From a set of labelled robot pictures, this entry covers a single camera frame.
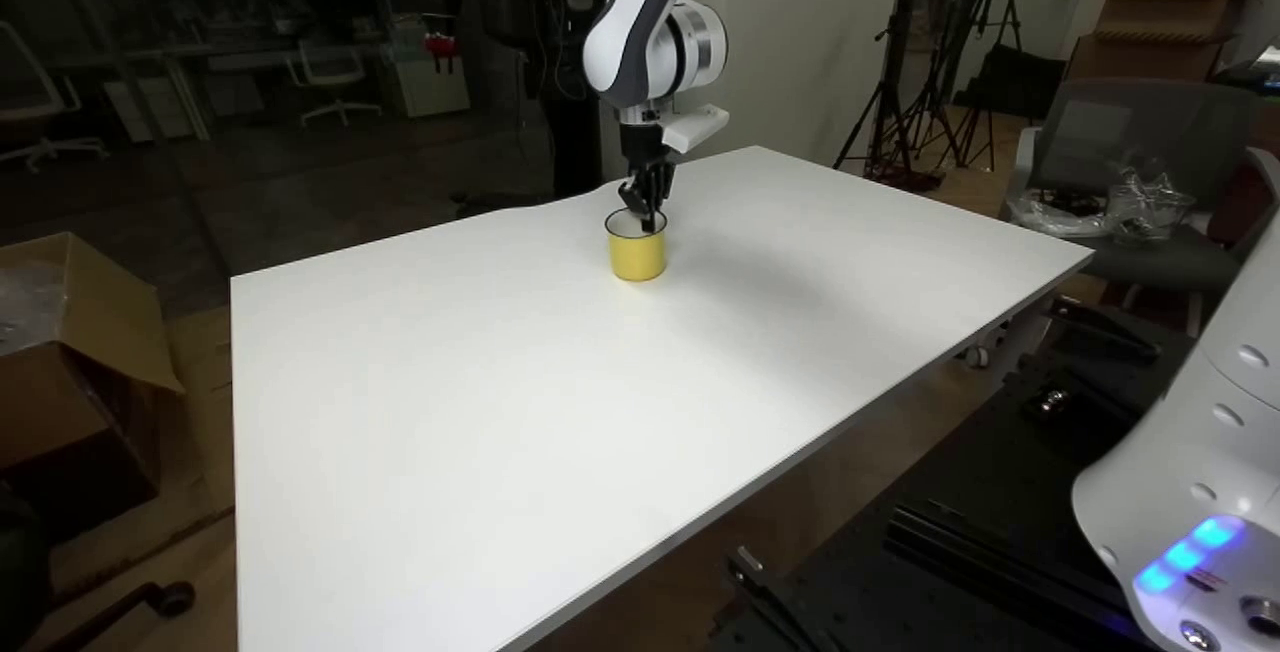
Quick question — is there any black caster leg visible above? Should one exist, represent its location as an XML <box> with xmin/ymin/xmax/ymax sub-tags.
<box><xmin>38</xmin><ymin>579</ymin><xmax>198</xmax><ymax>652</ymax></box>

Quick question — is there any clear plastic bag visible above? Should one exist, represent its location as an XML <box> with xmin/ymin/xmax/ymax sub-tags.
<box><xmin>1010</xmin><ymin>166</ymin><xmax>1198</xmax><ymax>243</ymax></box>

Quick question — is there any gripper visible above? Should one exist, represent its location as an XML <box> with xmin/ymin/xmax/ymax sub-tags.
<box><xmin>617</xmin><ymin>122</ymin><xmax>676</xmax><ymax>236</ymax></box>

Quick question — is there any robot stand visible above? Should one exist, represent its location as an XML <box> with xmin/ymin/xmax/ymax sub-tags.
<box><xmin>708</xmin><ymin>296</ymin><xmax>1201</xmax><ymax>652</ymax></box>

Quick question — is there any open cardboard box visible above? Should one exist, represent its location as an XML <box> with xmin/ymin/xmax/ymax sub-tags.
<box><xmin>0</xmin><ymin>231</ymin><xmax>187</xmax><ymax>539</ymax></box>

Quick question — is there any yellow cup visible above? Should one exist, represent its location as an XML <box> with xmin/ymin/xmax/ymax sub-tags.
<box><xmin>604</xmin><ymin>207</ymin><xmax>669</xmax><ymax>283</ymax></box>

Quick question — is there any group of black tripods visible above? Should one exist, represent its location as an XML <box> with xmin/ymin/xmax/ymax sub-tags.
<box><xmin>833</xmin><ymin>0</ymin><xmax>1033</xmax><ymax>185</ymax></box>

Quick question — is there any white office chair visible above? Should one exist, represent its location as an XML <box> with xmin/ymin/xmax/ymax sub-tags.
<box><xmin>285</xmin><ymin>39</ymin><xmax>384</xmax><ymax>129</ymax></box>
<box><xmin>0</xmin><ymin>20</ymin><xmax>109</xmax><ymax>175</ymax></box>

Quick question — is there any tall cardboard box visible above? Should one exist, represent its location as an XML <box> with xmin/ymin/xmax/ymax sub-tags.
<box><xmin>1064</xmin><ymin>0</ymin><xmax>1267</xmax><ymax>85</ymax></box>

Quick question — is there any grey office chair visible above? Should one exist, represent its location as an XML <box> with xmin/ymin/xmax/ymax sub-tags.
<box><xmin>1003</xmin><ymin>77</ymin><xmax>1280</xmax><ymax>337</ymax></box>

